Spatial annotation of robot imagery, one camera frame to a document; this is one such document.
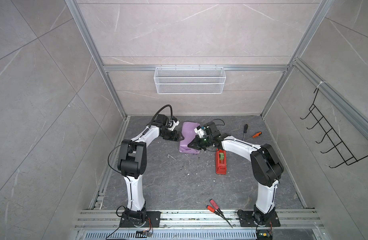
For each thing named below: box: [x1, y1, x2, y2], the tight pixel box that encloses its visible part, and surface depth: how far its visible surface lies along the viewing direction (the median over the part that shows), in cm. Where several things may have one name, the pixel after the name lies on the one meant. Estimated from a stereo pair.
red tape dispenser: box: [215, 148, 227, 175], surface depth 90 cm
